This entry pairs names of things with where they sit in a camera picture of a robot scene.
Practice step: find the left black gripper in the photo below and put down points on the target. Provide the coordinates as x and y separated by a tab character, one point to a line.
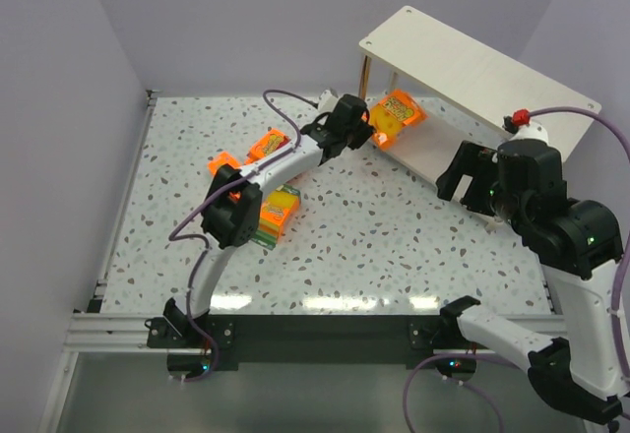
358	128

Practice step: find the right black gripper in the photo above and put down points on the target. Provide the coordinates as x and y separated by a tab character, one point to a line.
473	163

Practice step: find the Scrub Daddy yellow sponge box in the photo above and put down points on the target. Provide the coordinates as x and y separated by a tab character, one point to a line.
390	116

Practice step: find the Sponge Daddy multipack box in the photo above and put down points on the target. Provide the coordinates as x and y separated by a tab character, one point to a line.
276	212

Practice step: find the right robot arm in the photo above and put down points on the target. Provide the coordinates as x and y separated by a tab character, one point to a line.
578	246

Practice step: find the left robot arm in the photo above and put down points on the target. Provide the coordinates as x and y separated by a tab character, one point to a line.
229	216

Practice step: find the white two-tier shelf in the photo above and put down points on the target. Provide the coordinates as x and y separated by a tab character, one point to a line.
476	79

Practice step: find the pink Scrub Mommy box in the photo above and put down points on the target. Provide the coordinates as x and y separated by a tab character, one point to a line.
268	144

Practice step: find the orange sponge box backside up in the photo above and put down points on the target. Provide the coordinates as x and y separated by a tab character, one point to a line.
224	162

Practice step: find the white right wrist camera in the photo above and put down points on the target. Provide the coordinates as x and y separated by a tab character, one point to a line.
520	126

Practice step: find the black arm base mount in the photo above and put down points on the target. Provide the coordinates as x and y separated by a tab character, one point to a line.
328	339

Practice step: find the aluminium frame rail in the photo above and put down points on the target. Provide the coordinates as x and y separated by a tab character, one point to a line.
92	331

